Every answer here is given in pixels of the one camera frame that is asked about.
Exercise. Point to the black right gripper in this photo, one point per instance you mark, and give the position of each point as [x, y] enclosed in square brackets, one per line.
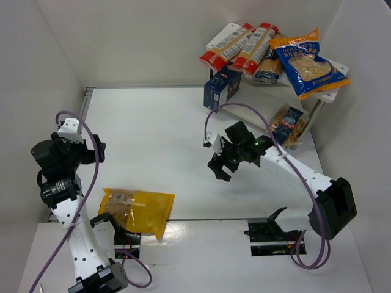
[226, 160]

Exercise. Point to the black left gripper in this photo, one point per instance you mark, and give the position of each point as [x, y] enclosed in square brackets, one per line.
[92, 149]

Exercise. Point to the tricolour fusilli pasta bag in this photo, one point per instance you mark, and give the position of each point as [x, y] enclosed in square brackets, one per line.
[287, 125]

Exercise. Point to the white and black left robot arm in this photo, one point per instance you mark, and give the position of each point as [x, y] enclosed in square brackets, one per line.
[91, 241]

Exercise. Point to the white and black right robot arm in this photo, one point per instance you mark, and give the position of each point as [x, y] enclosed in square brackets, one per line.
[332, 201]

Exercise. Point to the yellow pasta bag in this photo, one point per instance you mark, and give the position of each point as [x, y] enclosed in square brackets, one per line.
[138, 211]

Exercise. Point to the dark blue pasta box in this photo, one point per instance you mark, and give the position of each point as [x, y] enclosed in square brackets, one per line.
[221, 87]

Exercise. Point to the dark blue spaghetti pack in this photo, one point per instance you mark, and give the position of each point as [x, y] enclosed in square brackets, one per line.
[270, 69]

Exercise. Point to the right red spaghetti pack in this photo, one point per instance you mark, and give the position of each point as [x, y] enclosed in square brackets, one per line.
[253, 52]

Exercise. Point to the red spaghetti pack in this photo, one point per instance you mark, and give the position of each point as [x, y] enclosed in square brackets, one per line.
[253, 52]
[228, 48]

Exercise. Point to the left red spaghetti pack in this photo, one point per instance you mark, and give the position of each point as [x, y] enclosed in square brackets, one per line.
[228, 48]

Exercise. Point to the blue orange orecchiette bag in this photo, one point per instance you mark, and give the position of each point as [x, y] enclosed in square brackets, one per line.
[305, 69]

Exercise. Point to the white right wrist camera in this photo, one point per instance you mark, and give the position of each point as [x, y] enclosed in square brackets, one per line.
[215, 142]

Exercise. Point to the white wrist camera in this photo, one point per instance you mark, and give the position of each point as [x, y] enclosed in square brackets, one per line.
[70, 130]
[215, 142]

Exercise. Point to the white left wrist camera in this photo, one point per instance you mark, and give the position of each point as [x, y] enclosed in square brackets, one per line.
[70, 130]

